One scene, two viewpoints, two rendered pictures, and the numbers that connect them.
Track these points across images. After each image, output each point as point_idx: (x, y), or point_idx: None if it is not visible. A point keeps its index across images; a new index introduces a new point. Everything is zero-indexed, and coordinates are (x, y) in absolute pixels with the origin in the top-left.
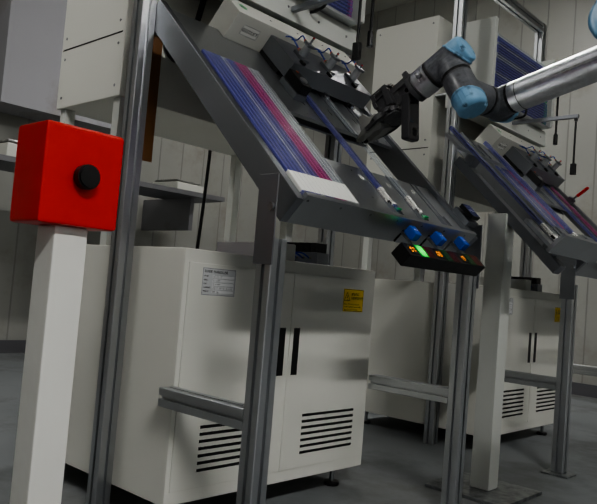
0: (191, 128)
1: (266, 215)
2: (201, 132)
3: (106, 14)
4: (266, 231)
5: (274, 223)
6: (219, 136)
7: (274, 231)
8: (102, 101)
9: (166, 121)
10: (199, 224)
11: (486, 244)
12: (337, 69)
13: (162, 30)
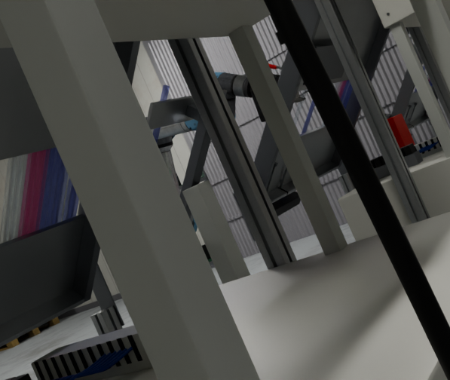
0: None
1: (341, 164)
2: None
3: None
4: (344, 171)
5: (338, 170)
6: (448, 8)
7: (340, 173)
8: None
9: None
10: None
11: (221, 210)
12: None
13: None
